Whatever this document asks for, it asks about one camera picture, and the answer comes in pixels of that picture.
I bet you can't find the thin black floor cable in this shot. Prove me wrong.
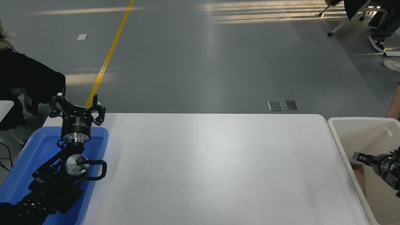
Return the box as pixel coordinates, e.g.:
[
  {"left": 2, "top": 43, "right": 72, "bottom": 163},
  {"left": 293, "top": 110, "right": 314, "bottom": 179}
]
[{"left": 0, "top": 142, "right": 13, "bottom": 172}]

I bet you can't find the seated person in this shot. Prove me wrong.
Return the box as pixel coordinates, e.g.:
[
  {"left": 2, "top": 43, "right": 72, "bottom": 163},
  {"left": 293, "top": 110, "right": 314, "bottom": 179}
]
[{"left": 0, "top": 22, "right": 66, "bottom": 130}]

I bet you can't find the white wheeled chair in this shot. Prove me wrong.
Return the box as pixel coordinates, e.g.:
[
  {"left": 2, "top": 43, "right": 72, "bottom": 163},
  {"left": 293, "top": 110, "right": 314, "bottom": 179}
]
[{"left": 319, "top": 0, "right": 388, "bottom": 37}]

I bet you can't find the person in grey trousers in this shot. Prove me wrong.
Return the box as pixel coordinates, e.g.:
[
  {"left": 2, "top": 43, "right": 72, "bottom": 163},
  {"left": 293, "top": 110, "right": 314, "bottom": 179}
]
[{"left": 368, "top": 0, "right": 400, "bottom": 53}]

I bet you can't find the blue plastic tray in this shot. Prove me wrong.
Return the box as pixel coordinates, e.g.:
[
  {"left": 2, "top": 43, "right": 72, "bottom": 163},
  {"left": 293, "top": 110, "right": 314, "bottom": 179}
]
[{"left": 0, "top": 126, "right": 109, "bottom": 225}]

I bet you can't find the dark jacket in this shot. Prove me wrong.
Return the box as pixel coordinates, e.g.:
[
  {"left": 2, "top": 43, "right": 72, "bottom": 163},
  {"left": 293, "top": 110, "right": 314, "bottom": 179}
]
[{"left": 325, "top": 0, "right": 372, "bottom": 21}]

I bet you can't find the person with white shoes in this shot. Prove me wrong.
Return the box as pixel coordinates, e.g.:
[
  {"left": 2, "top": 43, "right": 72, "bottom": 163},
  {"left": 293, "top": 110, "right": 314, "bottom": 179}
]
[{"left": 383, "top": 59, "right": 400, "bottom": 73}]

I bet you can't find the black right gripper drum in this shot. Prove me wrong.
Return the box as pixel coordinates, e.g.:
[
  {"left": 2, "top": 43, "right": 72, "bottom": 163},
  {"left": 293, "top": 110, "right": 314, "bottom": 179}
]
[{"left": 373, "top": 153, "right": 387, "bottom": 177}]

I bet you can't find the large pale plastic bin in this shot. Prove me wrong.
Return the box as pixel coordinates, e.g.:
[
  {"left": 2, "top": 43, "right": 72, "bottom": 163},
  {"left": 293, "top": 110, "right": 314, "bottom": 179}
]
[{"left": 327, "top": 117, "right": 400, "bottom": 225}]

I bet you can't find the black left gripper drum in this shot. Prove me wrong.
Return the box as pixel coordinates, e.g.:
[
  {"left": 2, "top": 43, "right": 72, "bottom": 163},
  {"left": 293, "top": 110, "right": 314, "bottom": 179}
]
[{"left": 61, "top": 107, "right": 93, "bottom": 136}]

